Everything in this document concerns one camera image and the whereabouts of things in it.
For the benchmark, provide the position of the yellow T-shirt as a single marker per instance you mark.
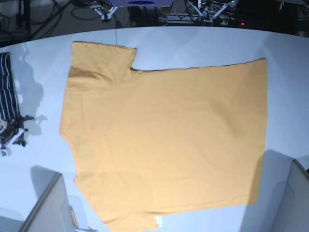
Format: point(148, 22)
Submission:
point(157, 143)

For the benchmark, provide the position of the navy white striped cloth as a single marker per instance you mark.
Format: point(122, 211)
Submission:
point(11, 121)

